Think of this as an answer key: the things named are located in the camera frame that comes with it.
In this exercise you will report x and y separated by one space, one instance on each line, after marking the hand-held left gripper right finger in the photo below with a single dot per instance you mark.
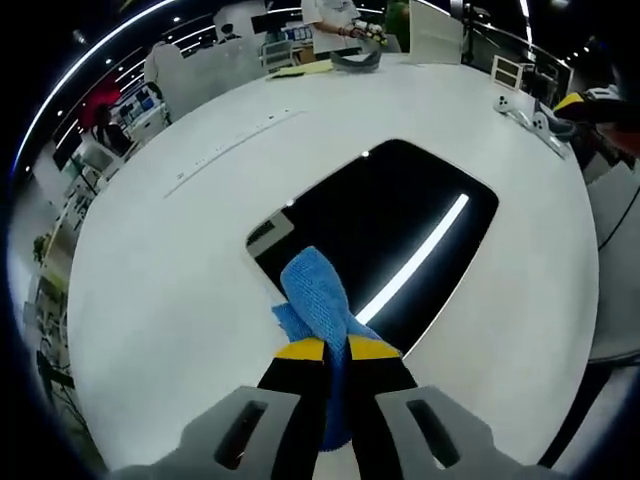
425 440

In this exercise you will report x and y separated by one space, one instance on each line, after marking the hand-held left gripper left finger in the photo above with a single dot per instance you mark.
235 435

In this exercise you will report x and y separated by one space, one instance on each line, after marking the blue cleaning cloth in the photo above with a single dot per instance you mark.
315 290

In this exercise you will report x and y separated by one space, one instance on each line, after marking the black tablet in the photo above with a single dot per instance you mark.
400 200

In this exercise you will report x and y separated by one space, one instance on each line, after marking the grey curved headband part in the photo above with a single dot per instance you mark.
560 127

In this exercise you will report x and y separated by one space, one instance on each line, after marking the white game controller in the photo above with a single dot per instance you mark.
502 103
540 122

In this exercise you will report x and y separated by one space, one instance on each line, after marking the white framed box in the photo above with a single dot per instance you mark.
507 72

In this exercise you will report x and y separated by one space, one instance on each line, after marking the white board panel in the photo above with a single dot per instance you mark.
435 32

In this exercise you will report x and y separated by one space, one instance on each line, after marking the grey curved plastic part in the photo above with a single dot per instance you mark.
356 64

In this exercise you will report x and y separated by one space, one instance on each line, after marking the green potted plant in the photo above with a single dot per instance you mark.
41 247

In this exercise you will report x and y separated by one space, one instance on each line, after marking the yellow paper folder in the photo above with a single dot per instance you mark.
300 70

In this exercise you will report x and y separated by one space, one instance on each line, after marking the frosted partition panel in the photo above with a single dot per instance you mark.
220 75

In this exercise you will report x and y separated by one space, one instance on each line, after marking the red display screen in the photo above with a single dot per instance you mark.
102 97

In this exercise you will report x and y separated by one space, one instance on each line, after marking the curved ceiling light strip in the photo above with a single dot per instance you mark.
65 82

